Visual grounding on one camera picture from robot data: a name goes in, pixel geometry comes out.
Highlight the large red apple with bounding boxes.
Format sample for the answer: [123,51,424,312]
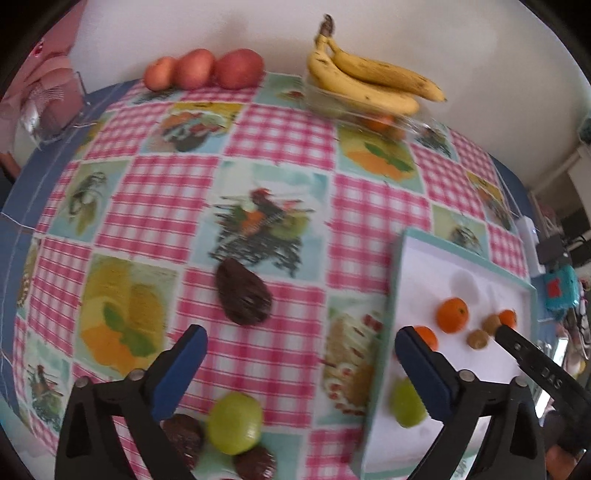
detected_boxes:
[212,48,265,90]

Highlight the black charger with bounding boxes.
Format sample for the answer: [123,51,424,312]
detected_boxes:
[536,235,571,266]

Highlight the teal rimmed white tray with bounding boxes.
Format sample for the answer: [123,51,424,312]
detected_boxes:
[348,227,539,480]

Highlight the clear acrylic box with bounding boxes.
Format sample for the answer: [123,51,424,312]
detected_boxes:
[18,69,100,146]

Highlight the pink checked printed tablecloth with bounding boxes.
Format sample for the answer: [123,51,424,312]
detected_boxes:
[14,74,532,480]

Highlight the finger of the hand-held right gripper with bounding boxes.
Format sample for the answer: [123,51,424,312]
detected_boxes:
[495,324,589,416]

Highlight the teal box with red label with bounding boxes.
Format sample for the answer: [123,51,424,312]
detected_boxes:
[542,265,580,319]

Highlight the clear plastic container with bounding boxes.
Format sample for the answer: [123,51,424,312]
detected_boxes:
[302,74,446,144]

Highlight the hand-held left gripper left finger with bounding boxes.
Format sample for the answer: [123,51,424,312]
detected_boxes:
[54,324,209,480]

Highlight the pile of colourful trinkets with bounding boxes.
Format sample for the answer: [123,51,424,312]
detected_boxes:
[554,277,591,374]

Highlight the small red apple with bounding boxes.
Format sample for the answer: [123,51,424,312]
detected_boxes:
[143,56,178,90]

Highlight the spotted yellow banana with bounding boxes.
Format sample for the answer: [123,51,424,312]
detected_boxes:
[325,34,448,102]

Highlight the bunch of yellow bananas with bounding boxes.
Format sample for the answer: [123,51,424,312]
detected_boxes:
[307,14,420,116]

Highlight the white power strip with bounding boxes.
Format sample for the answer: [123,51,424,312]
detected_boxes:
[517,215,541,278]

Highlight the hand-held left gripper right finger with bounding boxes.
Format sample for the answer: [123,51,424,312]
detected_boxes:
[396,325,548,480]

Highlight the medium red apple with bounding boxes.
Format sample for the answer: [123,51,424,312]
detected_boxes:
[174,48,216,90]

